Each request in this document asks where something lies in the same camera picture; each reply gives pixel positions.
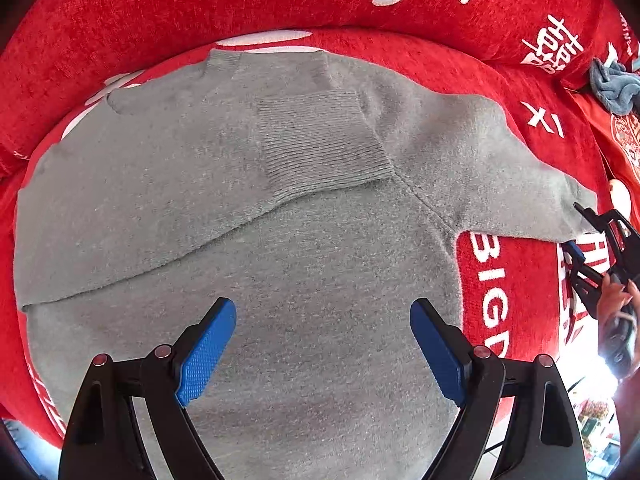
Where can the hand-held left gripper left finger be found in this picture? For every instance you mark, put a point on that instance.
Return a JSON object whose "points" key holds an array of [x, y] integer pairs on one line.
{"points": [[206, 355]]}

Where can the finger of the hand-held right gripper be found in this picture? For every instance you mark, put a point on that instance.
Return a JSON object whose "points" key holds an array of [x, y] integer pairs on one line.
{"points": [[607, 225], [582, 267]]}

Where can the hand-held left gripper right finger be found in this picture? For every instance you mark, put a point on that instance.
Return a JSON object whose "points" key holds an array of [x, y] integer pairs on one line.
{"points": [[441, 355]]}

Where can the grey knit sweater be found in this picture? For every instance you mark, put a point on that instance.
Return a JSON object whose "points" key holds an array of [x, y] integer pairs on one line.
{"points": [[280, 240]]}

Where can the person's right forearm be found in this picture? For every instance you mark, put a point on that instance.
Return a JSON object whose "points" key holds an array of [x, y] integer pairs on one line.
{"points": [[631, 410]]}

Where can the person's right hand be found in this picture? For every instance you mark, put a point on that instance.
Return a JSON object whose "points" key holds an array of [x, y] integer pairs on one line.
{"points": [[614, 296]]}

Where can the white round object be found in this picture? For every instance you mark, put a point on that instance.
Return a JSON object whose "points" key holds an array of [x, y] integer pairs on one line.
{"points": [[620, 194]]}

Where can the blue-grey cloth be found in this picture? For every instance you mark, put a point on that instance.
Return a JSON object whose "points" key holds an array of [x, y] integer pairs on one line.
{"points": [[614, 87]]}

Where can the red printed sofa cover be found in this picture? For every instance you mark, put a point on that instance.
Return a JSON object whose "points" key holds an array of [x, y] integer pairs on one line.
{"points": [[165, 10]]}

